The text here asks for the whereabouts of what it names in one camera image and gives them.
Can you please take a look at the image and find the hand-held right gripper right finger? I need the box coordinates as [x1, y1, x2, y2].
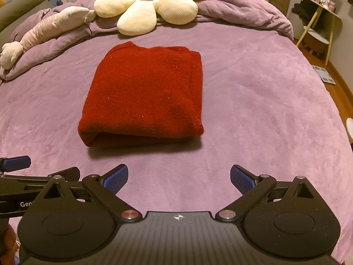
[215, 164, 322, 223]

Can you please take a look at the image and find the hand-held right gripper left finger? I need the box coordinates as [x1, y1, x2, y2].
[36, 163, 142, 223]

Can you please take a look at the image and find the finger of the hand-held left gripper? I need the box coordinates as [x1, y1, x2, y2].
[0, 155, 32, 173]

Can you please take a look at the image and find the red knit cardigan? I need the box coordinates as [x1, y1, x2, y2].
[77, 41, 205, 147]

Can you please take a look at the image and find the person's left hand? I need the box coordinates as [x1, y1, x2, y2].
[0, 222, 17, 265]

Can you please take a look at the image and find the purple bed sheet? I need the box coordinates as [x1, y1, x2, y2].
[0, 22, 353, 265]

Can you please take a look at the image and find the white round object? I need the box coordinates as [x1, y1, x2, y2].
[345, 117, 353, 141]

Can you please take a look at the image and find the glass bathroom scale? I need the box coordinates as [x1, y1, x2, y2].
[312, 65, 337, 85]

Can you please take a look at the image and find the beige plush toy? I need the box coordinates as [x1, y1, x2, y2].
[0, 6, 96, 69]

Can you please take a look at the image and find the green headboard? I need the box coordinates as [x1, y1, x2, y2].
[0, 0, 54, 34]

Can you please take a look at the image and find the white round stool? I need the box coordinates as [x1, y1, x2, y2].
[303, 26, 330, 60]

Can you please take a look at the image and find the purple duvet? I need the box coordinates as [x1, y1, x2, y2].
[0, 0, 294, 80]

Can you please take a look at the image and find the cream flower-shaped pillow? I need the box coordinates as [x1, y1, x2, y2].
[94, 0, 210, 36]

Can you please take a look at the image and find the dark cloth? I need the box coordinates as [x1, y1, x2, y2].
[292, 0, 323, 23]

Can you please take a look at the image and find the yellow side table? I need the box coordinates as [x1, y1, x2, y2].
[296, 0, 342, 65]

